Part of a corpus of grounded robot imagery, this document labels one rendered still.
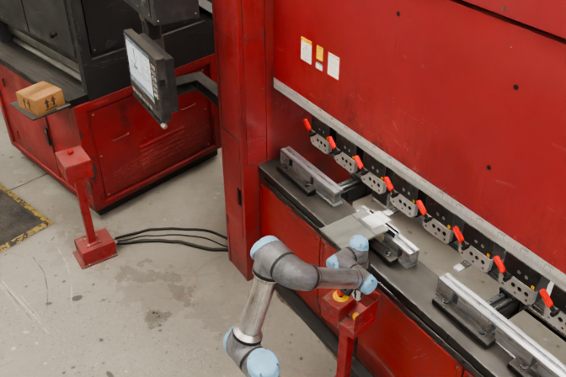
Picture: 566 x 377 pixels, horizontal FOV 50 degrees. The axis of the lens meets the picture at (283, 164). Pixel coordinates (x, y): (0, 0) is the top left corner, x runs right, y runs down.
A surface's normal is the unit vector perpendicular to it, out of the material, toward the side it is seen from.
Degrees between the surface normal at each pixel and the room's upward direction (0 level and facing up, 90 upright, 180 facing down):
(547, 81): 90
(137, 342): 0
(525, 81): 90
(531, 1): 90
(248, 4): 90
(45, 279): 0
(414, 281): 0
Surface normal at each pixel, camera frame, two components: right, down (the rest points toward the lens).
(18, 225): 0.00, -0.83
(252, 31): 0.56, 0.47
